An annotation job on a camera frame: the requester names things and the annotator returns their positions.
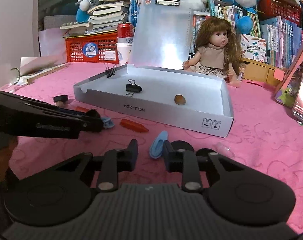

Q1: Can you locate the brown nut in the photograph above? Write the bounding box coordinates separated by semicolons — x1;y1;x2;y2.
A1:
174;94;186;105

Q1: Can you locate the translucent clipboard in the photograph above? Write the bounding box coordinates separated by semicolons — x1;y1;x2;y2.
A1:
129;0;193;70

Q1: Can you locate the black ring cap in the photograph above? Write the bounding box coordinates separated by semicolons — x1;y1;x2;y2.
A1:
53;95;69;103

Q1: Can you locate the glass jar with green handle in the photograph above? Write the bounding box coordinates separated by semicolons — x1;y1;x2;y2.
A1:
9;68;21;85

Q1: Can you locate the white paper cup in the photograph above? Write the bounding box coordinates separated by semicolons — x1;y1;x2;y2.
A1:
116;43;132;66

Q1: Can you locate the red crayon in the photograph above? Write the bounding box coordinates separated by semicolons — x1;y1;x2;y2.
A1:
120;119;149;133
75;106;89;113

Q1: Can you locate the blue hair clip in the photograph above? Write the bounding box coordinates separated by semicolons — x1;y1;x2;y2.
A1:
149;131;168;159
101;116;115;129

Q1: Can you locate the brown haired baby doll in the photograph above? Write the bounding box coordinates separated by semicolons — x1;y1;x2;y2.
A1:
182;17;242;87

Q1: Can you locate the red basket on shelf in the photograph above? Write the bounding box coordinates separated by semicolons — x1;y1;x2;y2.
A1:
257;0;301;25

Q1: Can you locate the row of books on shelf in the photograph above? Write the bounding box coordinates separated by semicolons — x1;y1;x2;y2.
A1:
132;0;303;68

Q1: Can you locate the binder clip on box edge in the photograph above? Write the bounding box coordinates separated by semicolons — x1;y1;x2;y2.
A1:
104;63;117;78

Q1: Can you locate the pink phone stand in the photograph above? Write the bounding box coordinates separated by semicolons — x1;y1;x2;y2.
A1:
274;42;303;108

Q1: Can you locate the black disc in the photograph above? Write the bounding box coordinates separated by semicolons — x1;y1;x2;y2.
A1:
170;140;194;152

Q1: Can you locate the open book at left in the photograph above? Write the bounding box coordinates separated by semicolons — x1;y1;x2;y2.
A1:
17;55;69;85

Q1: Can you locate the wooden drawer shelf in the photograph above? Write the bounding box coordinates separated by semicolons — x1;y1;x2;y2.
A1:
243;58;285;87

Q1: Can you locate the stack of books on crate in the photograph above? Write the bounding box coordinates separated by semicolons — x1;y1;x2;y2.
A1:
60;0;130;36

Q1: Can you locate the grey cardboard box tray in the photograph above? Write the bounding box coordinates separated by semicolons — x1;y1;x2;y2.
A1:
73;64;234;138

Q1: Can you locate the red plastic crate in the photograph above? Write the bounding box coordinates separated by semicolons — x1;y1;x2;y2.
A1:
65;31;119;64

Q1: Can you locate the red soda can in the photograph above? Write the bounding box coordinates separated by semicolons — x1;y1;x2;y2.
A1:
117;22;134;43

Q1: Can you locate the label printer box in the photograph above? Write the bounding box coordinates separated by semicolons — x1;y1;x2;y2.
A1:
240;34;267;62

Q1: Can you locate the left human hand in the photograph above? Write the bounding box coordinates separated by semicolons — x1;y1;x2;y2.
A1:
0;137;18;182

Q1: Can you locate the pink bunny towel mat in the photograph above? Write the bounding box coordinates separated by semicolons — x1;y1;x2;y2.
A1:
0;62;303;234

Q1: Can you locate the black binder clip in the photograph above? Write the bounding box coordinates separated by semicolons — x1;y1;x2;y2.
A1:
126;79;143;96

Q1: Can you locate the blue plush toy left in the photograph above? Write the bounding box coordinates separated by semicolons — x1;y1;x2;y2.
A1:
76;0;92;23

